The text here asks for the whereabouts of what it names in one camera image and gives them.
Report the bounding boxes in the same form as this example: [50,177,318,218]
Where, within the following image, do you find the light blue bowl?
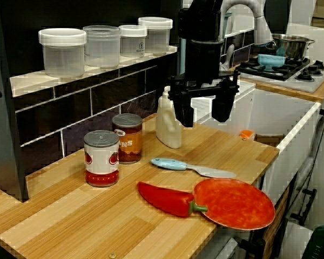
[257,53,287,72]

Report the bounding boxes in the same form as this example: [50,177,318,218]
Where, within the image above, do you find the white tiled shelf ledge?
[9,45,179,98]

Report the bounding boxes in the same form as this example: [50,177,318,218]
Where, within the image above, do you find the green plastic object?
[302,225,324,259]

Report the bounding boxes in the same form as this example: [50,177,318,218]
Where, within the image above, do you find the red toy pepper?
[136,181,208,218]

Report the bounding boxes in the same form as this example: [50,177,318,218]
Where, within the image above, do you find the tomato print tin can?
[83,129,120,187]

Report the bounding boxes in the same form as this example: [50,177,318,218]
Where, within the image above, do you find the teal plastic bin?
[221,12,232,37]

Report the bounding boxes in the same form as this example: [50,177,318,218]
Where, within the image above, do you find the grey hutch side panel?
[0,0,30,203]

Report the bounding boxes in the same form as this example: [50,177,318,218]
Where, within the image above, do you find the toy stove top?
[233,57,324,93]

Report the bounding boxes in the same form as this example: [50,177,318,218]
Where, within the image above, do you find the steel cooking pot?
[265,33,316,62]

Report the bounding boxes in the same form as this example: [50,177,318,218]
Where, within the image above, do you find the blue handled toy knife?
[150,158,237,179]

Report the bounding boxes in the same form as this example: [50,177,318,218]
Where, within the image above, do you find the large white lidded jar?
[38,28,87,78]

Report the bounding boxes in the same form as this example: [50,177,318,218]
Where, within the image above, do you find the orange red plate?
[192,178,275,231]

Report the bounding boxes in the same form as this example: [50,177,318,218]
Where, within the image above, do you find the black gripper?
[167,38,241,128]

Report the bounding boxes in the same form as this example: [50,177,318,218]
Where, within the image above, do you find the orange toy item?
[239,129,256,141]

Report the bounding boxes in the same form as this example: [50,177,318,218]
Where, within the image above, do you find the orange beans tin can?
[112,113,143,165]

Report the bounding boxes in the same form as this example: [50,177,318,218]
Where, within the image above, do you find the grey toy faucet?
[220,0,274,73]

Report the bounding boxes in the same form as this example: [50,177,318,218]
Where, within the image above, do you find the small labelled white lidded jar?
[118,24,149,58]

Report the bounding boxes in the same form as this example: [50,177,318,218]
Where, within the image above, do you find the white plastic bottle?
[155,86,183,149]

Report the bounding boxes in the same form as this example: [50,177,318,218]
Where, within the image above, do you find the tall white lidded jar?
[138,16,174,56]

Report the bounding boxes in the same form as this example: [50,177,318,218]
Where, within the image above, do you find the clear lidless plastic jar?
[82,25,121,69]

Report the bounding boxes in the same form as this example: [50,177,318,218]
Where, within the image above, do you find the white toy sink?
[190,79,322,197]

